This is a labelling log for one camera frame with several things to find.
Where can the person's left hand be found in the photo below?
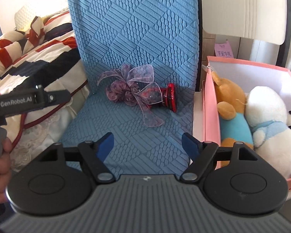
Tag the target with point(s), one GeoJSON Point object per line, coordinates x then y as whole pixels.
{"type": "Point", "coordinates": [0, 174]}

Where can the red glitter hair clip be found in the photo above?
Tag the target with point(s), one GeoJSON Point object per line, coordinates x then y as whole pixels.
{"type": "Point", "coordinates": [171, 97]}

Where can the blue textured chair cover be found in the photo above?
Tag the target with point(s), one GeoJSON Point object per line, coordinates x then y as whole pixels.
{"type": "Point", "coordinates": [135, 29]}

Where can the brown bear plush toy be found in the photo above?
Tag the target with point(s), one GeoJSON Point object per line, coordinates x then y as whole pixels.
{"type": "Point", "coordinates": [229, 89]}

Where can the white blue duck plush toy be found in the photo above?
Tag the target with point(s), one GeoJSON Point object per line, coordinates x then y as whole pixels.
{"type": "Point", "coordinates": [264, 109]}

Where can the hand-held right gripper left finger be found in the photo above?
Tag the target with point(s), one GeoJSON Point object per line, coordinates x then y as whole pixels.
{"type": "Point", "coordinates": [105, 146]}

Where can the pink cardboard box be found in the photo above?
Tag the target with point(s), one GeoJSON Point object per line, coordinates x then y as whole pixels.
{"type": "Point", "coordinates": [211, 116]}

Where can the purple ribbon bow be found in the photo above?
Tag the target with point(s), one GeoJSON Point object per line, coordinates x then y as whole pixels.
{"type": "Point", "coordinates": [135, 77]}

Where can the white chair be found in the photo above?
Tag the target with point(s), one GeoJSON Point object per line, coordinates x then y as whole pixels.
{"type": "Point", "coordinates": [232, 4]}

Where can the white textured pillow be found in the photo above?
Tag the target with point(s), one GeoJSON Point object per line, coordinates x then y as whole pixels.
{"type": "Point", "coordinates": [24, 17]}

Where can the cream lace cloth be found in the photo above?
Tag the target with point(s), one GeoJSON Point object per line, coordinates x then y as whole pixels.
{"type": "Point", "coordinates": [46, 131]}

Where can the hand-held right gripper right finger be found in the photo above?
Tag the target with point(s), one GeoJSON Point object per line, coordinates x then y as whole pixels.
{"type": "Point", "coordinates": [190, 146]}

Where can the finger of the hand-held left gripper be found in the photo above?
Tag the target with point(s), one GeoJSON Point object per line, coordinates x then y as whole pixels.
{"type": "Point", "coordinates": [59, 97]}

